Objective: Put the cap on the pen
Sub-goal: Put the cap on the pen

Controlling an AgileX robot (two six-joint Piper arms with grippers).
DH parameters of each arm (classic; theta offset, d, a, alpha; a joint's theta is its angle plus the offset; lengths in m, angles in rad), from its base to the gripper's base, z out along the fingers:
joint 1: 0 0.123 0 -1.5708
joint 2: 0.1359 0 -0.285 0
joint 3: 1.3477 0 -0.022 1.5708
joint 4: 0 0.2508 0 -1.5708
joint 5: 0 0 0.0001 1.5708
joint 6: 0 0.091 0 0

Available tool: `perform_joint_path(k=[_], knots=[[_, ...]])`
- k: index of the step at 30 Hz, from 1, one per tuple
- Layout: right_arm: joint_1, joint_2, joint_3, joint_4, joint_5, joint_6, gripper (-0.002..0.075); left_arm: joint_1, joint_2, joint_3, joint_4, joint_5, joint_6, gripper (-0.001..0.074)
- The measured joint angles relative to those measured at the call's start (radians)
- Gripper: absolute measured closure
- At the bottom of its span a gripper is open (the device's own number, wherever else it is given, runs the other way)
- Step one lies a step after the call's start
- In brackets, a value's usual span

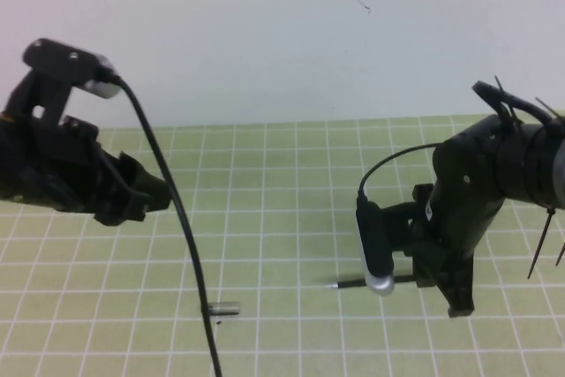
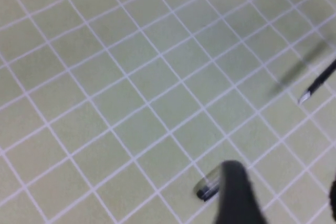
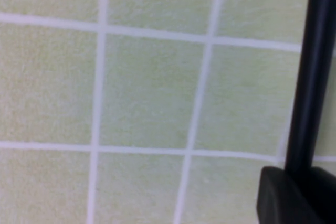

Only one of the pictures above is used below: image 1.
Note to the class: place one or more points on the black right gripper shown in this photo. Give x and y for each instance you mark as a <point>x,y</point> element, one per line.
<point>468,191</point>

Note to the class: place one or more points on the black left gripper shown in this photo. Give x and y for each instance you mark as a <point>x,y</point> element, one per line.
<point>57,174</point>

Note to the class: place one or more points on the black pen with silver tip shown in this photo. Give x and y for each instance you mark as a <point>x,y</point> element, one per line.
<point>351,283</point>

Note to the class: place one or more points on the translucent pen cap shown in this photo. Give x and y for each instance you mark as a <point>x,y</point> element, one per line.
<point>225,308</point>

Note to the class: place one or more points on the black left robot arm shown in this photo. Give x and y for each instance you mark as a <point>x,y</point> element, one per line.
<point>4,160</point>

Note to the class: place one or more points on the green grid mat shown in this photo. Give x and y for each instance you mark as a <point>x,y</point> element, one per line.
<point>282,218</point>

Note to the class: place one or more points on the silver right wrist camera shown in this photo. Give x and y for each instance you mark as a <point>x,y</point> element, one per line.
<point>375,258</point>

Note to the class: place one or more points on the black right camera bracket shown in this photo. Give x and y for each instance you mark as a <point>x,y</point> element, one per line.
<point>399,218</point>

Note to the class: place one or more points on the black camera bracket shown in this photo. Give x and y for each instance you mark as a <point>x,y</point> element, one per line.
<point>48,94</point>
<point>399,218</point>

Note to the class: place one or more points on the black left camera bracket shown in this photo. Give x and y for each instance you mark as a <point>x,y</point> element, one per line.
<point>48,94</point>

